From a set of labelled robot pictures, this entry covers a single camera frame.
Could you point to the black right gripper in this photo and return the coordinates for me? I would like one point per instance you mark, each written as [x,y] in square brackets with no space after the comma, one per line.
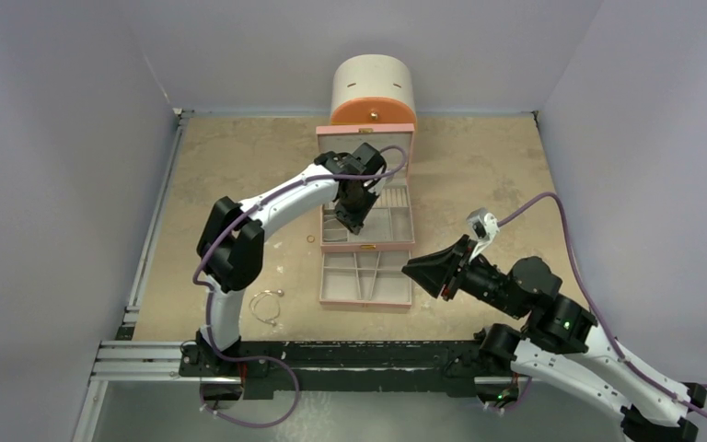
[455,275]

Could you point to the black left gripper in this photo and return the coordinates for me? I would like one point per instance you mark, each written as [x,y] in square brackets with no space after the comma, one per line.
[353,223]

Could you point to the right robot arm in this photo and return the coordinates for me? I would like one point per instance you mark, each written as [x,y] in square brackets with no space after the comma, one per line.
[561,343]

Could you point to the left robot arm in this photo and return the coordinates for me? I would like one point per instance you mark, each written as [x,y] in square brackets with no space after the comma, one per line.
[232,245]

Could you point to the pink jewelry box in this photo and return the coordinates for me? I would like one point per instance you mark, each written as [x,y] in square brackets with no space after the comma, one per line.
[388,226]

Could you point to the pink box pull-out drawer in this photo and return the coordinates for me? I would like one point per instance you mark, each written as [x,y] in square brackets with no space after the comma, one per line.
[368,278]

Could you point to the round beige orange box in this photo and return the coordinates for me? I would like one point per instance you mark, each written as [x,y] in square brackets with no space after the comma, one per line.
[372,88]

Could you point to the silver pearl bangle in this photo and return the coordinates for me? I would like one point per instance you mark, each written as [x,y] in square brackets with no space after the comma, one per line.
[265,306]

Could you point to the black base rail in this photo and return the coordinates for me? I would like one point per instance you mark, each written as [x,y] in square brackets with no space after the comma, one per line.
[456,368]

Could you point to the aluminium frame rail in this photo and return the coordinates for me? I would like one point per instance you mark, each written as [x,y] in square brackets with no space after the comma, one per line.
[124,361]

